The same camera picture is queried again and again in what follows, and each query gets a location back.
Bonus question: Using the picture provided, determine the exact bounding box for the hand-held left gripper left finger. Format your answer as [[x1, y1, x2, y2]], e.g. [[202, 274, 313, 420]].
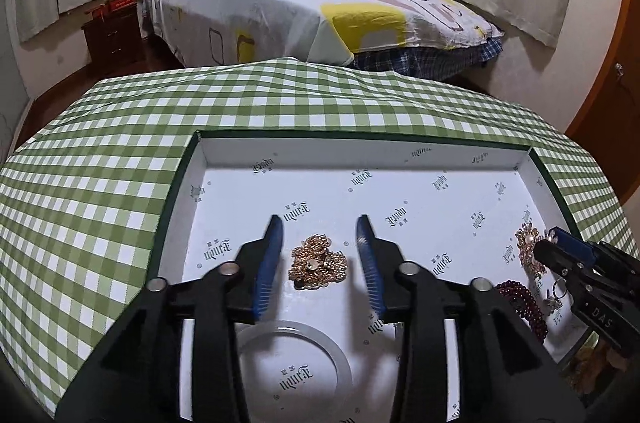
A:
[[55, 214, 286, 423]]

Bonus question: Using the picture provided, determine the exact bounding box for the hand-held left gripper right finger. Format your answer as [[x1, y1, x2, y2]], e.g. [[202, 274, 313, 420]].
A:
[[355, 214, 586, 423]]

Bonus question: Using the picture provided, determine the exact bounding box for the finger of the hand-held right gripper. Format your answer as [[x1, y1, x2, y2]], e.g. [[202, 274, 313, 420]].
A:
[[547, 228, 601, 268], [532, 240, 583, 296]]

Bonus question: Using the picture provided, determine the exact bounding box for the gold flower pearl brooch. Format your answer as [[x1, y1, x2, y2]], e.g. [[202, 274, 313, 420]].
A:
[[515, 223, 557, 280]]

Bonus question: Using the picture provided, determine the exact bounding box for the silver pendant keyring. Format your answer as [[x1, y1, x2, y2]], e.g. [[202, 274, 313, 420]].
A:
[[541, 280, 569, 322]]

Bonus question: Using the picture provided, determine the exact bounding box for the gold filigree brooch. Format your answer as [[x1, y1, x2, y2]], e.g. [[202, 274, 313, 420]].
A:
[[288, 234, 349, 290]]

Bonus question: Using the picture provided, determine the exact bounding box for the dark red bead bracelet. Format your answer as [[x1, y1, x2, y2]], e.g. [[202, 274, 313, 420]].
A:
[[495, 280, 549, 345]]

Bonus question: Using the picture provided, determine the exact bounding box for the pale jade bangle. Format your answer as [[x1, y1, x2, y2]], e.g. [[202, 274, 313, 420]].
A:
[[235, 319, 354, 423]]

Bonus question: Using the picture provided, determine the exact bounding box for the green-rimmed white box lid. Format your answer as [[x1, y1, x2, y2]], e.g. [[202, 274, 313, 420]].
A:
[[145, 130, 601, 423]]

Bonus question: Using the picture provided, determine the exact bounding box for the person's right hand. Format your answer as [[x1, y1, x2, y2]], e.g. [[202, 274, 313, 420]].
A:
[[574, 345, 620, 398]]

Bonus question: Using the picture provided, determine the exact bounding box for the brown wooden door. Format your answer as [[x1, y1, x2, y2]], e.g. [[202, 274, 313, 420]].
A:
[[565, 0, 640, 206]]

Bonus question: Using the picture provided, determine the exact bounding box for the green checked tablecloth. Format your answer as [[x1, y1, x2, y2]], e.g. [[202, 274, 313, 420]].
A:
[[0, 57, 628, 419]]

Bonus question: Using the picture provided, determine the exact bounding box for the blue plaid bed sheet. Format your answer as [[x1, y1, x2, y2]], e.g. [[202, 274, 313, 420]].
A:
[[350, 37, 505, 80]]

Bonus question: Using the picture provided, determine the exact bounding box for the patterned white bedsheet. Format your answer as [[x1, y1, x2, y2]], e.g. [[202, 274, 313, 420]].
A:
[[142, 0, 506, 69]]

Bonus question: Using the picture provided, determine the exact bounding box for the dark wooden nightstand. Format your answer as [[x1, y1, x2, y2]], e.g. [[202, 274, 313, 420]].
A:
[[81, 4, 147, 67]]

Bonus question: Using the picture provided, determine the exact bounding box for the red gift box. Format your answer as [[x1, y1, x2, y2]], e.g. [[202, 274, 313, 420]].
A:
[[87, 0, 137, 17]]

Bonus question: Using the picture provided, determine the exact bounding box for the frosted glass sliding wardrobe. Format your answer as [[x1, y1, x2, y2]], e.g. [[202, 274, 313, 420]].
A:
[[0, 46, 33, 154]]

